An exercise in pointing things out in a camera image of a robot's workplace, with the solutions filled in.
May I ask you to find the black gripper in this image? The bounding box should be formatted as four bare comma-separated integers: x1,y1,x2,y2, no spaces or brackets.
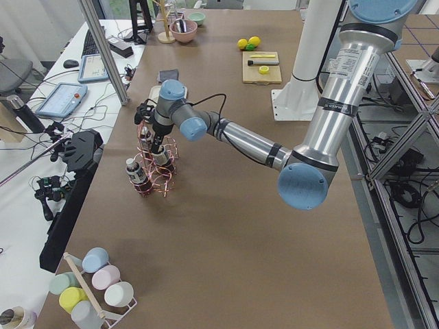
151,124,171,154

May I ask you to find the tea bottle taken from rack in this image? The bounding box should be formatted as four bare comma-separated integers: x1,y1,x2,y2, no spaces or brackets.
151,145,171,168

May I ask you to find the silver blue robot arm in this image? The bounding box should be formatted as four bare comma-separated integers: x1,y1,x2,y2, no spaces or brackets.
151,1,415,210

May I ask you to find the tea bottle front right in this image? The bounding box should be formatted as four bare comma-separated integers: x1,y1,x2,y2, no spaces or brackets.
139,126,153,151

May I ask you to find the tea bottle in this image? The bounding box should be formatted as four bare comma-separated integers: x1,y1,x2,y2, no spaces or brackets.
139,126,153,151
126,158,152,197

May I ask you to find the cream serving tray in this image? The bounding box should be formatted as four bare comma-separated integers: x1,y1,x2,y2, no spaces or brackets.
149,84,187,102

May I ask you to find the tea bottle front left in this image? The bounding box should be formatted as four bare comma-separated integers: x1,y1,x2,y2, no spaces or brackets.
126,158,152,197

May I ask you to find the grey folded cloth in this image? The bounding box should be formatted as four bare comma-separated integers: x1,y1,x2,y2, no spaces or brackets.
157,69,179,84

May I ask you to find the wooden mug tree stand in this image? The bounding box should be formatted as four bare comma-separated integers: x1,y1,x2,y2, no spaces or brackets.
153,0,176,44

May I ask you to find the teach pendant tablet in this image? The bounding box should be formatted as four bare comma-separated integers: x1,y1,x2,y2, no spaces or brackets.
36,83,88,118

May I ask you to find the pink bowl with ice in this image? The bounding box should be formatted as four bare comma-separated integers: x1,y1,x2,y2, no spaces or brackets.
169,19,198,43

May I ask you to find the black keyboard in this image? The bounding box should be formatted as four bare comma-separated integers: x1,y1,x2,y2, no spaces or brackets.
81,29,99,57

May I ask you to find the steel ice scoop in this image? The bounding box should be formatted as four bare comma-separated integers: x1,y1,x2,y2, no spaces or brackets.
174,19,187,33

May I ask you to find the black computer mouse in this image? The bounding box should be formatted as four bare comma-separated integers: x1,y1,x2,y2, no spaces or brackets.
63,60,80,69

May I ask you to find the steel muddler black tip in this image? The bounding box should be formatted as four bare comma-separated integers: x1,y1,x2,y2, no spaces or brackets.
247,60,280,66

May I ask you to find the yellow plastic knife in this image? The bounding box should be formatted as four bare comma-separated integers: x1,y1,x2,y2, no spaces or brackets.
250,54,276,58

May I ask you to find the mint green bowl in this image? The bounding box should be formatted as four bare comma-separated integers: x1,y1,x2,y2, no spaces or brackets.
188,12,206,27

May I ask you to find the half lemon slice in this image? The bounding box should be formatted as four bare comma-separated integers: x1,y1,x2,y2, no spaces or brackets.
258,66,270,75

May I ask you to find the lower yellow lemon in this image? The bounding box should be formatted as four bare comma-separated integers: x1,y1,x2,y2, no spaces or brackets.
237,38,248,50

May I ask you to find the yellow lemon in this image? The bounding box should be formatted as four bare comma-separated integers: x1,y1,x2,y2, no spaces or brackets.
248,36,261,47
237,38,248,50

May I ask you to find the green lime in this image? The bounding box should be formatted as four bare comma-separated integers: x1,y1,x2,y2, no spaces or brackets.
245,43,256,51

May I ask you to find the wooden cutting board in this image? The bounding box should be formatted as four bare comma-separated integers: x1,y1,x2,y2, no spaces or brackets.
242,51,282,84

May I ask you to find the upper yellow lemon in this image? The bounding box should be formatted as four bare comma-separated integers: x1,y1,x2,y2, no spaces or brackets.
248,36,261,47

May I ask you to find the black thermos bottle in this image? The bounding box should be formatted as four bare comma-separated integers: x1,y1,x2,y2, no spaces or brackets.
5,95,45,133

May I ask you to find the blue cup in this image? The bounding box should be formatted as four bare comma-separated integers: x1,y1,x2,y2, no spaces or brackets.
82,247,109,273

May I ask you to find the pink cup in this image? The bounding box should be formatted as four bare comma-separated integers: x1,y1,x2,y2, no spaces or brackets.
92,265,121,290

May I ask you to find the grey office chair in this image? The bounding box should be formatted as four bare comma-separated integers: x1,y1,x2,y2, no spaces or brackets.
1,58,33,96

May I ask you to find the white cup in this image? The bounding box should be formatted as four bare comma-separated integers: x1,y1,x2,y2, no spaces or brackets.
104,281,134,307

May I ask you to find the green cup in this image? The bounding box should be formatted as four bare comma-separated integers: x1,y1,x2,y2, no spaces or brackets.
49,271,80,295

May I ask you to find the yellow cup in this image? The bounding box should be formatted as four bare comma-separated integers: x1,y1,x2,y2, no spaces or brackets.
58,287,88,314

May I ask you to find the grey cup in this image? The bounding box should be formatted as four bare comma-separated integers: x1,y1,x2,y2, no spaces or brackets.
71,300,104,329

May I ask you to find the paper tape roll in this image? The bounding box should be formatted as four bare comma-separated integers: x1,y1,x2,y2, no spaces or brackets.
1,306,37,329

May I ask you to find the copper wire bottle rack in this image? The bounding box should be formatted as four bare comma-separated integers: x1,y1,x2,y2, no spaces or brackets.
134,120,179,197

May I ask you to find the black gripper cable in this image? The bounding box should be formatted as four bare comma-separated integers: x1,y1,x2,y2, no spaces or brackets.
134,93,228,125

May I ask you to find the black camera stand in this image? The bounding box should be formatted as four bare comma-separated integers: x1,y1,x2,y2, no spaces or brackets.
35,130,103,273

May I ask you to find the aluminium frame post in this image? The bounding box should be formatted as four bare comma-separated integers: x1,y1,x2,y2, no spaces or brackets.
78,0,129,106

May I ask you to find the white wire cup rack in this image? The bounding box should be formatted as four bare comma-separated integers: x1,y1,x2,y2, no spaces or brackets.
63,252,138,328

